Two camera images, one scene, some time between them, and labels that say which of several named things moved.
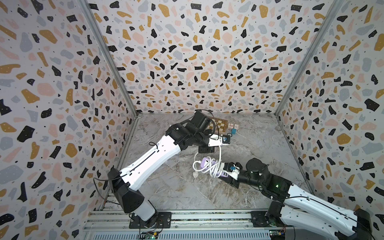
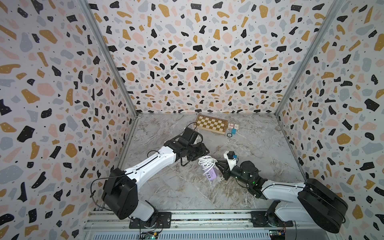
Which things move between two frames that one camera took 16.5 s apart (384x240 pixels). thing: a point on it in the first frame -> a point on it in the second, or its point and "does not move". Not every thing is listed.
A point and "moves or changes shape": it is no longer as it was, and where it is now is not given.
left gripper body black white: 203,139 -> 197,151
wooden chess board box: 218,124 does not move
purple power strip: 208,164 moves or changes shape
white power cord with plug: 207,165 moves or changes shape
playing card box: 233,126 does not move
